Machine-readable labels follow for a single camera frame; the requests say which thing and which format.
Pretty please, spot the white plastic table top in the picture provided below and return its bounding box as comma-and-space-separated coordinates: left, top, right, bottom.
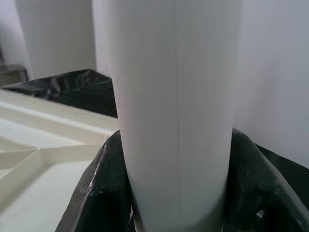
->
0, 88, 121, 232

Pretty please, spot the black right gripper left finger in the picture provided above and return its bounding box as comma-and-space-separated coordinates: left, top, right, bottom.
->
55, 130, 133, 232

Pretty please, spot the white plastic table leg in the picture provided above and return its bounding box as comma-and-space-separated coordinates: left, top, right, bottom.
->
93, 0, 243, 232

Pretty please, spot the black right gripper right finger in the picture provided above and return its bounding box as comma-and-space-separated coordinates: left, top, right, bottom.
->
223, 128, 309, 232

